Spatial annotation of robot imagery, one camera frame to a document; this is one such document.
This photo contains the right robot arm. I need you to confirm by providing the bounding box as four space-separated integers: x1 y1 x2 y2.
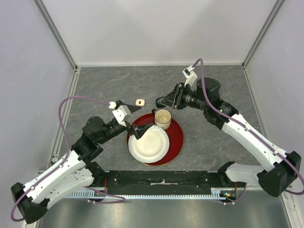
155 78 304 197

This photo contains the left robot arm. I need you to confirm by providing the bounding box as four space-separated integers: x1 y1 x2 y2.
10 100 151 224

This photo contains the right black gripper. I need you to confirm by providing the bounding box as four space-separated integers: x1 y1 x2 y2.
158 82 208 111

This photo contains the grey cable duct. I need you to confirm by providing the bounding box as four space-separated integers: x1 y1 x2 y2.
65 189 232 200

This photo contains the red round tray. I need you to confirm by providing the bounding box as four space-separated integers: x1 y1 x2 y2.
127 119 184 166

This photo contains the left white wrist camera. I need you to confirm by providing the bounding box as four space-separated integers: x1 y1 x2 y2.
112 105 131 127

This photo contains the beige mug black handle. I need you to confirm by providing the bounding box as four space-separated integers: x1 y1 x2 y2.
152 109 172 130

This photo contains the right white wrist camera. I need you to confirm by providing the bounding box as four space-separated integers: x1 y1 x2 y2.
182 66 197 87

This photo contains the pink earbud charging case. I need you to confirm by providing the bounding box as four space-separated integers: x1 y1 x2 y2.
135 99 145 107

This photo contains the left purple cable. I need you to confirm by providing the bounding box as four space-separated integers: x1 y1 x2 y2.
9 95 126 222

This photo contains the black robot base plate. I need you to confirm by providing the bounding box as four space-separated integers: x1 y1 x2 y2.
103 171 245 189

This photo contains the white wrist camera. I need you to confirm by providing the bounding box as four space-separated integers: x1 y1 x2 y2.
182 66 197 87
112 105 131 127

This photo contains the white paper plate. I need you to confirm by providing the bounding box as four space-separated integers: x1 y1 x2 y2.
128 125 170 163

